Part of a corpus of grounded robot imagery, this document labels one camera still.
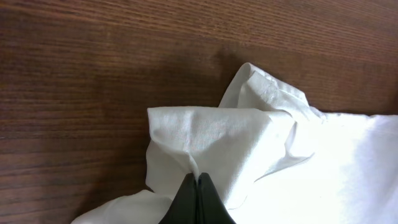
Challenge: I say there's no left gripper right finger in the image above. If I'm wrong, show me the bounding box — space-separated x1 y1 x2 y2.
197 172 236 224

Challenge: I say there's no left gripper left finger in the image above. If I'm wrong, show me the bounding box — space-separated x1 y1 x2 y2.
159 174 197 224

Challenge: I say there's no white t-shirt with robot print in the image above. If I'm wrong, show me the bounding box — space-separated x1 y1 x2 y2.
75 63 397 223

